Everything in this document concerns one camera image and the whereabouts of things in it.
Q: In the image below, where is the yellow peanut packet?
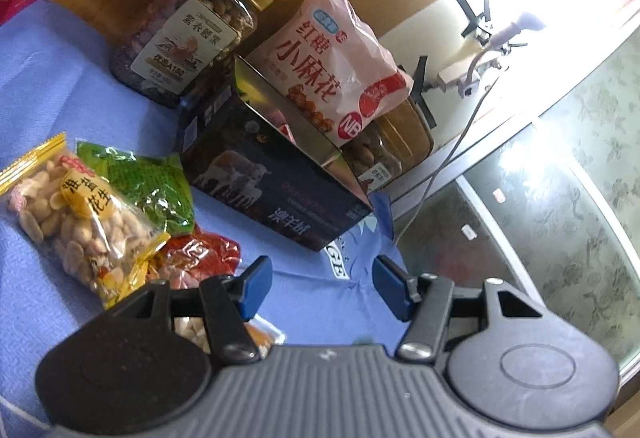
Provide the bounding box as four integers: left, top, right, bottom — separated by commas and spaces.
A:
1, 132, 170, 308

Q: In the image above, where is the red snack packet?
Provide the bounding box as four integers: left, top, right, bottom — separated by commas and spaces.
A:
146, 226, 241, 290

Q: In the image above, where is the small nut packet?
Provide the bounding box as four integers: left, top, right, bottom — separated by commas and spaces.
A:
172, 314, 286, 358

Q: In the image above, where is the open metal tin box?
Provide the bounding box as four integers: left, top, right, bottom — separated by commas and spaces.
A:
175, 58, 373, 250

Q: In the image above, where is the green vegetable snack packet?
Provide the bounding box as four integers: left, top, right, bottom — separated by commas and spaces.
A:
76, 141, 194, 236

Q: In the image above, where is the gold lid pecan jar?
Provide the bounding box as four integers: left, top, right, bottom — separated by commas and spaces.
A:
342, 98, 434, 193

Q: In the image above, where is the pink twisted dough snack bag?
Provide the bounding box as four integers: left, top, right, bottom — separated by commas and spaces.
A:
248, 0, 413, 148

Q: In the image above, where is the gold lid cashew jar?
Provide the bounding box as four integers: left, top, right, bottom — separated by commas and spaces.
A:
110, 0, 273, 109

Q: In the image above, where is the blue printed cloth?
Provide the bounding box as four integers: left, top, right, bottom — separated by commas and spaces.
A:
1, 0, 405, 437

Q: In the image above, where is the white cable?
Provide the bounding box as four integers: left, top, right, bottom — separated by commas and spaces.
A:
394, 42, 507, 239

